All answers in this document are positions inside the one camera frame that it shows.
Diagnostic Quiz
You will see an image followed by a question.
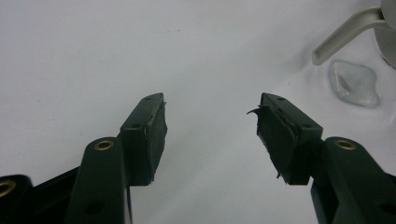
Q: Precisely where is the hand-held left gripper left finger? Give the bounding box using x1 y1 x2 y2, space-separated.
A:
64 92 168 224

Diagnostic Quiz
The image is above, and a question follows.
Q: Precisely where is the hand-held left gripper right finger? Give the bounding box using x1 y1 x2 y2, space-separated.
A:
247 91 396 224

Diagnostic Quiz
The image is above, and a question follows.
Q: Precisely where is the clear plastic lid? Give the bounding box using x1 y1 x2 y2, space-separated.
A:
329 59 381 108

